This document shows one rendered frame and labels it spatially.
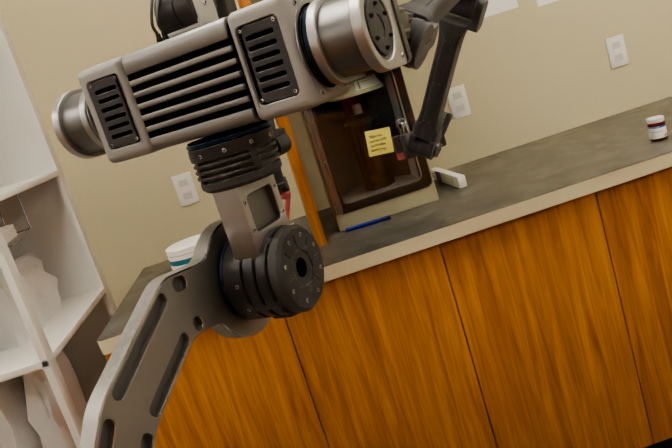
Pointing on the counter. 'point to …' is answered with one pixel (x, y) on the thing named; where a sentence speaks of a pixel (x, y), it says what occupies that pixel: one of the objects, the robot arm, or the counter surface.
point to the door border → (323, 161)
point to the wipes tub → (181, 252)
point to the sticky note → (379, 141)
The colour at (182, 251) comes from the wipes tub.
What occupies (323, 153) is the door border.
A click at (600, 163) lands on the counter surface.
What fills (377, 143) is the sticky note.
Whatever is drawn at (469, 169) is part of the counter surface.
